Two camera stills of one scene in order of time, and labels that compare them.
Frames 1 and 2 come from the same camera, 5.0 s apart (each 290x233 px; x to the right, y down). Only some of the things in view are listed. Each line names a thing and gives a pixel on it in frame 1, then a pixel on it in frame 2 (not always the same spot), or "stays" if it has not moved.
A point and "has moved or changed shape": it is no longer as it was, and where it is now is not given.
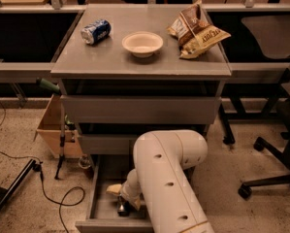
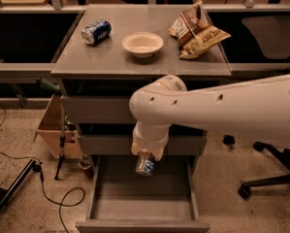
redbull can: [123, 208] has moved or changed shape
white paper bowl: [142, 44] stays
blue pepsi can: [95, 32] stays
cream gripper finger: [115, 188] → [135, 149]
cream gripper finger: [135, 202] → [157, 152]
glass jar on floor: [84, 161] stays
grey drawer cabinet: [127, 71] stays
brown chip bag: [194, 31] stays
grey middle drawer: [108, 145] stays
